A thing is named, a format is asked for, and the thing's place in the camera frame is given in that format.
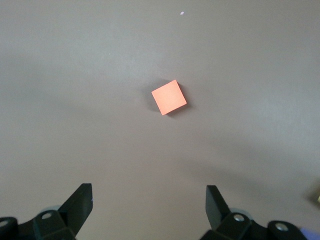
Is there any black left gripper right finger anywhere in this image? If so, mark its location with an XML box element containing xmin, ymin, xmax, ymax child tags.
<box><xmin>199</xmin><ymin>185</ymin><xmax>308</xmax><ymax>240</ymax></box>

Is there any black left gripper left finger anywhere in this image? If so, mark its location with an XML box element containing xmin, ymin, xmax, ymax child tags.
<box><xmin>0</xmin><ymin>183</ymin><xmax>94</xmax><ymax>240</ymax></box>

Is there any purple foam cube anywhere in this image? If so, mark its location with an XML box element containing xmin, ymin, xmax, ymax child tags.
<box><xmin>299</xmin><ymin>226</ymin><xmax>320</xmax><ymax>240</ymax></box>

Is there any yellow foam cube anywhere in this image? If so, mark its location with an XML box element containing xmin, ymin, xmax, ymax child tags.
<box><xmin>307</xmin><ymin>186</ymin><xmax>320</xmax><ymax>206</ymax></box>

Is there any orange foam cube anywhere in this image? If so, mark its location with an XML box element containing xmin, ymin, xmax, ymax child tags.
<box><xmin>151</xmin><ymin>79</ymin><xmax>188</xmax><ymax>117</ymax></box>

